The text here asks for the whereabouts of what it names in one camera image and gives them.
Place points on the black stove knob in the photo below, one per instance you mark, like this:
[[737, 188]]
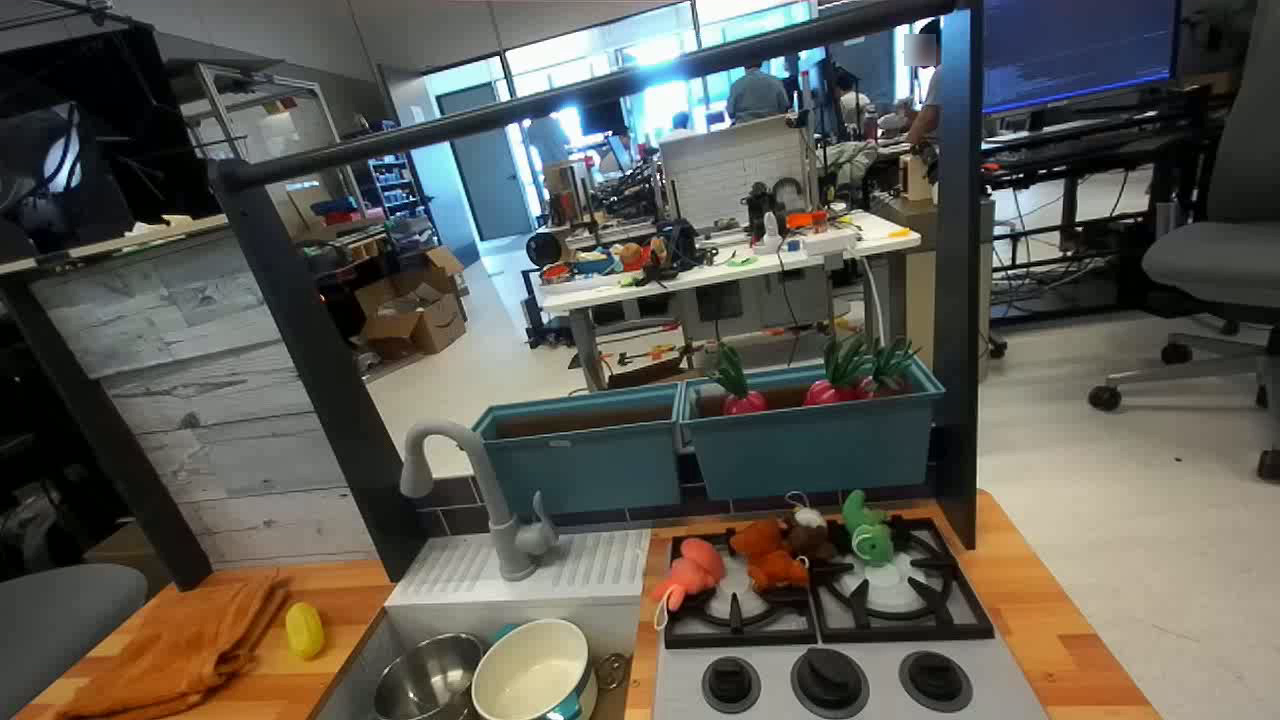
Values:
[[936, 682], [730, 682], [831, 682]]

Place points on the cardboard boxes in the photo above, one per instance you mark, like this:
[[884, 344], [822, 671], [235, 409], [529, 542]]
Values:
[[413, 312]]

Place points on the person in white shirt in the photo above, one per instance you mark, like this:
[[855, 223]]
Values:
[[925, 94]]

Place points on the grey toy stove black grates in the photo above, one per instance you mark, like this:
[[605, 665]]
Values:
[[855, 684]]

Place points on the red radish toy green leaves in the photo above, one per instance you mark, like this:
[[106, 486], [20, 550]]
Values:
[[884, 366], [824, 384], [743, 392]]

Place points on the blue computer monitor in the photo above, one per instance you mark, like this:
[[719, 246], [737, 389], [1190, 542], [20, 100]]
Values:
[[1080, 52]]

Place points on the grey office chair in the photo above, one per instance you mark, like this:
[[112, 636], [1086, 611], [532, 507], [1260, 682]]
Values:
[[1222, 261]]

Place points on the yellow toy corn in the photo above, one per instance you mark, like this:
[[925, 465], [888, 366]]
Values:
[[307, 628]]

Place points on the black desk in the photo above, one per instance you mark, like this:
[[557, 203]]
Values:
[[1106, 146]]

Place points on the brown plush toy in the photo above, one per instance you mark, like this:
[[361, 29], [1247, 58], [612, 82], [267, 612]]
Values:
[[819, 528]]

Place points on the white bowl teal outside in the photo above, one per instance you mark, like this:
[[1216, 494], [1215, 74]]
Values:
[[532, 673]]

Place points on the pink plush carrot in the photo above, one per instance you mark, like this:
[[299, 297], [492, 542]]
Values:
[[692, 573]]

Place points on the green plush toy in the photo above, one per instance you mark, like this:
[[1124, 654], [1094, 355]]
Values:
[[871, 532]]

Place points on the grey padded chair seat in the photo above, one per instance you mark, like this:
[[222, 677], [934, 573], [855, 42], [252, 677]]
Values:
[[63, 622]]

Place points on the orange cloth towel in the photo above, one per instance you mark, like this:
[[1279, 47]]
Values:
[[180, 654]]

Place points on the grey toy faucet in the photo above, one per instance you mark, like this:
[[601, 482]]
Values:
[[506, 542]]

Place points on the white toy sink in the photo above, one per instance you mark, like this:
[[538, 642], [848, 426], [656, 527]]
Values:
[[532, 573]]

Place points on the white cluttered work table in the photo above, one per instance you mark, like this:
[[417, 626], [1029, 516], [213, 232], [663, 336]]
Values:
[[745, 261]]

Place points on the orange plush toy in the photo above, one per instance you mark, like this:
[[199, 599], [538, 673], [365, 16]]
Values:
[[769, 562]]

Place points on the person in grey shirt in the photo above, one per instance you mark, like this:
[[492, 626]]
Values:
[[756, 98]]

